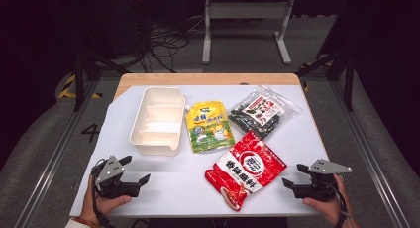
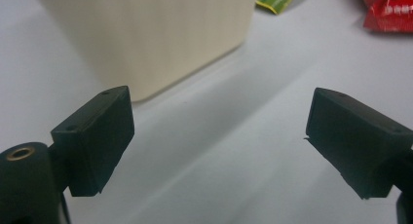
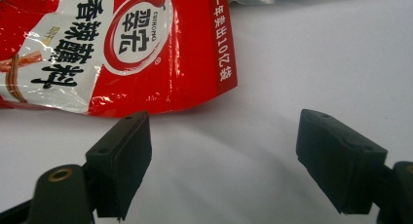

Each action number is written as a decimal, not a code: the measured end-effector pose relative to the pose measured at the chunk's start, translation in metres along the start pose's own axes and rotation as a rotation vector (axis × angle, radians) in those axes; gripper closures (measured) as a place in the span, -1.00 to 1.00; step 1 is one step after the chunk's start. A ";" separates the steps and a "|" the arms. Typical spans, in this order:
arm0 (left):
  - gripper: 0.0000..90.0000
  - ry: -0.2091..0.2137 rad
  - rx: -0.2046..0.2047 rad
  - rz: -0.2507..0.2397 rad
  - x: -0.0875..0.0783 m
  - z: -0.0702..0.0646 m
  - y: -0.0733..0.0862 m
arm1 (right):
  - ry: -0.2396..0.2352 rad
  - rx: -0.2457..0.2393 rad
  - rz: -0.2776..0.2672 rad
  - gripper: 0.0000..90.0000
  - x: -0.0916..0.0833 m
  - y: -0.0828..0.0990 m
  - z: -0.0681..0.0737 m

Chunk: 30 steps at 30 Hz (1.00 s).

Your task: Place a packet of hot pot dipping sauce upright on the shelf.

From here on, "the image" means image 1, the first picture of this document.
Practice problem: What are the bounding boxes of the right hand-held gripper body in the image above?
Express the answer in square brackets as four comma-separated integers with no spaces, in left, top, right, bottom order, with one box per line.
[292,158,353,202]

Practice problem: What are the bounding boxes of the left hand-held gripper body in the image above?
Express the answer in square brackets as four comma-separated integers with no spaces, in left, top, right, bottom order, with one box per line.
[91,155,142,200]

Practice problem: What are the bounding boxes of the person's left hand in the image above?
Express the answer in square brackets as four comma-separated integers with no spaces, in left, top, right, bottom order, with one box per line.
[78,174,133,226]

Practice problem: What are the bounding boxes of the person's right hand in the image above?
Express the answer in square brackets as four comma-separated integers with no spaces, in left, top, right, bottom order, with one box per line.
[302,173,360,228]

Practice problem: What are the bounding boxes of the red white seasoning packet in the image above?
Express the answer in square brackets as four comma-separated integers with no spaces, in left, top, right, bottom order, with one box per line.
[204,131,288,212]

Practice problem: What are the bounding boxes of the white divided plastic box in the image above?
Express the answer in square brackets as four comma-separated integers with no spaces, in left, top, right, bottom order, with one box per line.
[129,86,186,157]

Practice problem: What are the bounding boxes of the clear bag of dark seaweed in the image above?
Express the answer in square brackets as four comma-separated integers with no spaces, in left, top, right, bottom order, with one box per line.
[227,84,303,141]

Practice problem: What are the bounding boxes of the yellow green spouted pouch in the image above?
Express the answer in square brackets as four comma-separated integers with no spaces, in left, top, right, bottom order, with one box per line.
[183,100,236,155]

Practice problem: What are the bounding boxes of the black metal stand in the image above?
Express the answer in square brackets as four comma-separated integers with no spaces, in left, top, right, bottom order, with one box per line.
[70,49,131,112]
[295,49,357,112]

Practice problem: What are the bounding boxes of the yellow black floor tape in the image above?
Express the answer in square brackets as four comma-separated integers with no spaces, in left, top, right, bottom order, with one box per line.
[58,73,103,100]

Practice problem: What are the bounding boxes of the white metal stand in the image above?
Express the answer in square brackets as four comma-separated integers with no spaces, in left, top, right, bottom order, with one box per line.
[201,0,295,65]

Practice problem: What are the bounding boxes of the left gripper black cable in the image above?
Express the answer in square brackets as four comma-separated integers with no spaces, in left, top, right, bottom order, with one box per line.
[91,159,117,228]

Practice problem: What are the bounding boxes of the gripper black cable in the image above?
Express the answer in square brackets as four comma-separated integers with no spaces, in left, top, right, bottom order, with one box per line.
[332,179,351,228]
[91,159,117,228]

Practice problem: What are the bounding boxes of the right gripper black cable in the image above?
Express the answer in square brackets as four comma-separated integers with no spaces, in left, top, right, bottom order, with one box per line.
[332,179,351,228]

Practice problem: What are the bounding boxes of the red bead bracelet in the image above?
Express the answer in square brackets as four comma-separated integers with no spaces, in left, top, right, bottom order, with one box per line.
[70,216,101,228]

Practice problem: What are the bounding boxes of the aluminium floor rail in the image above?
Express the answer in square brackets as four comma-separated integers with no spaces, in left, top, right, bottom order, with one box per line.
[330,78,412,228]
[13,78,100,228]

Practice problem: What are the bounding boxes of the black floor cables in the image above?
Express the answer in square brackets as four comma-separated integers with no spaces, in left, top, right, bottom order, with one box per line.
[138,23,190,73]

